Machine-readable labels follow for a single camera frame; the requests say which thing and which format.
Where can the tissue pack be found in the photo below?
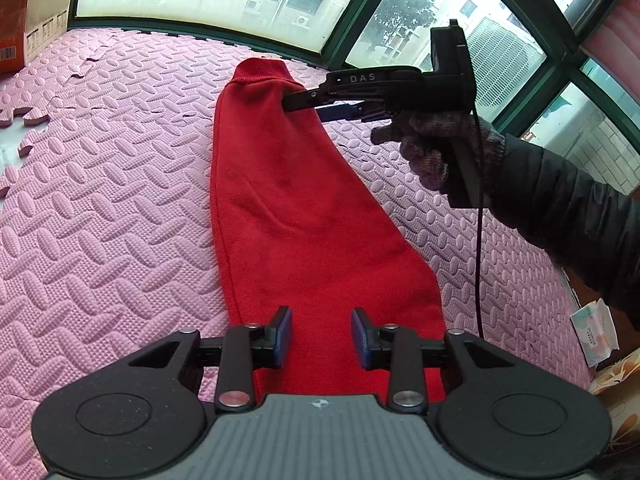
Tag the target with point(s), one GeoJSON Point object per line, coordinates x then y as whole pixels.
{"type": "Point", "coordinates": [595, 330]}

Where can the green tree outside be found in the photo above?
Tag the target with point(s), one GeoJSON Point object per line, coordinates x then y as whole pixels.
{"type": "Point", "coordinates": [405, 10]}

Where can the cardboard box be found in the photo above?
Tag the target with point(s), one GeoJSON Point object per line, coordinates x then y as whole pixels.
{"type": "Point", "coordinates": [45, 25]}

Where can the person's right forearm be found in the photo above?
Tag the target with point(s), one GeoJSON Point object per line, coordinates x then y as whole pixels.
{"type": "Point", "coordinates": [575, 220]}

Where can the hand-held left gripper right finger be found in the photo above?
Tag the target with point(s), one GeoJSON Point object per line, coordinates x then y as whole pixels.
{"type": "Point", "coordinates": [358, 336]}

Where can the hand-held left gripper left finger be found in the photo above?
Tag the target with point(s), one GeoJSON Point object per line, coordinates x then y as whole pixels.
{"type": "Point", "coordinates": [282, 336]}

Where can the pink foam floor mat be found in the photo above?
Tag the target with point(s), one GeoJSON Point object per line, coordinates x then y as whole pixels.
{"type": "Point", "coordinates": [125, 210]}

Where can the white louvred grille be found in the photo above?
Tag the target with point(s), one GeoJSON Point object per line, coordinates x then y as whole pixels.
{"type": "Point", "coordinates": [505, 60]}

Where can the person's right hand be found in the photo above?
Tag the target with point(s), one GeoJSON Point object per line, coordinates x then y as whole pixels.
{"type": "Point", "coordinates": [430, 127]}

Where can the orange floral bedding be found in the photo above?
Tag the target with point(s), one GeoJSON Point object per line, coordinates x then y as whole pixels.
{"type": "Point", "coordinates": [620, 390]}

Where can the red sweater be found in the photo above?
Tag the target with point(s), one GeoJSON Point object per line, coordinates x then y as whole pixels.
{"type": "Point", "coordinates": [300, 210]}

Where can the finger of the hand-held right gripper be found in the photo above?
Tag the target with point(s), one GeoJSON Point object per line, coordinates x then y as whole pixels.
{"type": "Point", "coordinates": [305, 100]}
{"type": "Point", "coordinates": [340, 111]}

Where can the dark green window frame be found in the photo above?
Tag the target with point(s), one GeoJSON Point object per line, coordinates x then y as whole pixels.
{"type": "Point", "coordinates": [360, 15]}

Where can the pink curtain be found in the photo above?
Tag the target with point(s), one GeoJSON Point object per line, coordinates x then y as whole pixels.
{"type": "Point", "coordinates": [620, 35]}

